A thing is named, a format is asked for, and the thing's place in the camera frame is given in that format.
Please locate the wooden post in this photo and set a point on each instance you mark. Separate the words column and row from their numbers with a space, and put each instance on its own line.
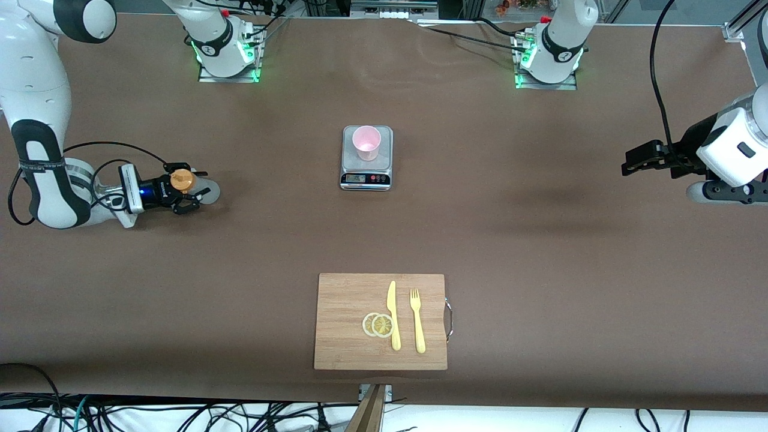
column 367, row 414

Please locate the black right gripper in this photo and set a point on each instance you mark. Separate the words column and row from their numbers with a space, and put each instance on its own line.
column 155, row 190

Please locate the yellow plastic fork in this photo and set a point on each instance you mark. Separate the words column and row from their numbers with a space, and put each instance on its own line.
column 419, row 333

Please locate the silver digital kitchen scale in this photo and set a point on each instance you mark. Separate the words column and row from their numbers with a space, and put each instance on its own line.
column 366, row 179

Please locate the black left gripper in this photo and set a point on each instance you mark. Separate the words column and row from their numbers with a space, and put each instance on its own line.
column 680, row 157

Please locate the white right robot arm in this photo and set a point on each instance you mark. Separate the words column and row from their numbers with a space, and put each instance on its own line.
column 36, row 78

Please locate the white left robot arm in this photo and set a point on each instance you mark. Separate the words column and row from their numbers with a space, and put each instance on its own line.
column 561, row 42

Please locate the translucent sauce bottle orange cap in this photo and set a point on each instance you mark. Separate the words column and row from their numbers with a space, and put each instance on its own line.
column 183, row 180

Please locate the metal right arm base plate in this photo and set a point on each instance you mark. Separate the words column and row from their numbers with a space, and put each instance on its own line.
column 228, row 79

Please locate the small metal bracket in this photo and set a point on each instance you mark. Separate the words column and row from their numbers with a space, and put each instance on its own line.
column 389, row 391

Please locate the aluminium frame corner piece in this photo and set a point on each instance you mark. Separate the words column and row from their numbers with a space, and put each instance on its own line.
column 733, row 29

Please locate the yellow plastic knife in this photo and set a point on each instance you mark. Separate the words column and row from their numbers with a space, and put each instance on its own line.
column 396, row 336

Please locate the brown table cover sheet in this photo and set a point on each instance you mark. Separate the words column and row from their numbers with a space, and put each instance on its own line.
column 180, row 270

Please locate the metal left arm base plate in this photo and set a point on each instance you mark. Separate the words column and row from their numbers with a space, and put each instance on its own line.
column 546, row 86

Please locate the pink plastic cup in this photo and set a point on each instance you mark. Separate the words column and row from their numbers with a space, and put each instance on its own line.
column 366, row 141

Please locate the lemon slice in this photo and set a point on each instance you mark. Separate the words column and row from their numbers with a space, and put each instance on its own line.
column 383, row 326
column 366, row 324

